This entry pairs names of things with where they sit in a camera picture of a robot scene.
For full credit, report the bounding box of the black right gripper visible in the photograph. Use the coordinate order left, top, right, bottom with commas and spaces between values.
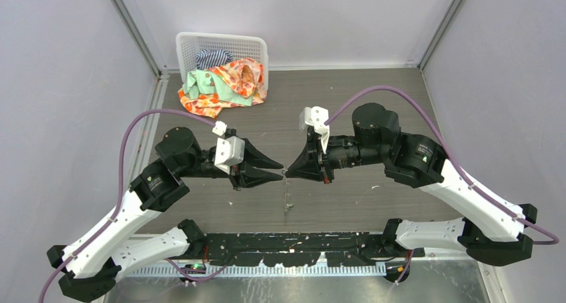
285, 130, 386, 183

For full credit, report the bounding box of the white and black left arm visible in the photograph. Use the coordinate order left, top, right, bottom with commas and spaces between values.
47, 127, 282, 302

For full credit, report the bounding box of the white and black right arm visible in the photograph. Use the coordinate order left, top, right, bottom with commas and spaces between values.
286, 103, 537, 266

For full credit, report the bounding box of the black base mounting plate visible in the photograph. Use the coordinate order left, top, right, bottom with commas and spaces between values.
181, 232, 409, 267

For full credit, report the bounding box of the orange floral cloth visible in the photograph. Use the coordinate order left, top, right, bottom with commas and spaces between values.
178, 58, 267, 119

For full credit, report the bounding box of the mint green cloth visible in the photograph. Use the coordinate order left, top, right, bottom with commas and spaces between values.
181, 69, 253, 106

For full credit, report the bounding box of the blue striped cloth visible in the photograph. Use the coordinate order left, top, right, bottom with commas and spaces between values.
196, 49, 234, 70

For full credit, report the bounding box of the white plastic laundry basket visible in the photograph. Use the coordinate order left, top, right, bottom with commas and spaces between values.
176, 32, 269, 90

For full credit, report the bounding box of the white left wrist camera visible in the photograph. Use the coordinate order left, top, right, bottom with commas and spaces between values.
212, 121, 245, 175

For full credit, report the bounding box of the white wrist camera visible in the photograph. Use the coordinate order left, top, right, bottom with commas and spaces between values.
212, 121, 245, 175
299, 106, 330, 154

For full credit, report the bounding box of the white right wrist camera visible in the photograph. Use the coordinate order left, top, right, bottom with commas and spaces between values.
299, 106, 330, 154

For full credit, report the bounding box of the perforated cable duct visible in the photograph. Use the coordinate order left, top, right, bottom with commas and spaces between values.
127, 262, 386, 278

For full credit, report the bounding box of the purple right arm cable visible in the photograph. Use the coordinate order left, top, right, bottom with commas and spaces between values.
323, 85, 560, 246

